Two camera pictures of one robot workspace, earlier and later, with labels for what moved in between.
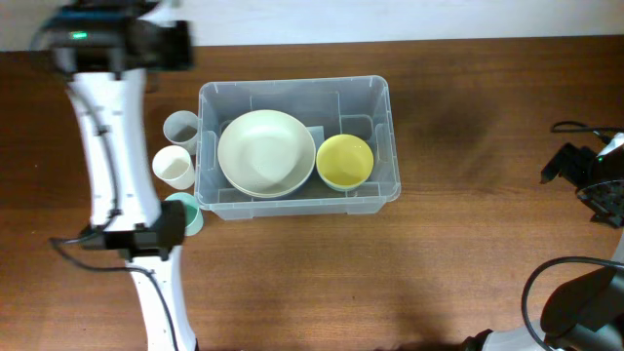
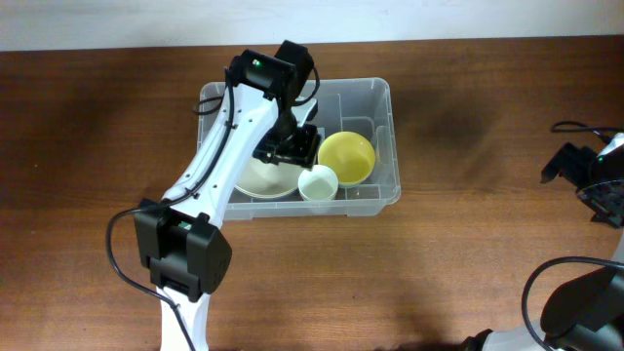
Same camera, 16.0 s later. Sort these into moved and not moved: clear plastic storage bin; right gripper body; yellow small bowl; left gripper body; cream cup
Moved: left gripper body; cream cup
Not moved: yellow small bowl; clear plastic storage bin; right gripper body
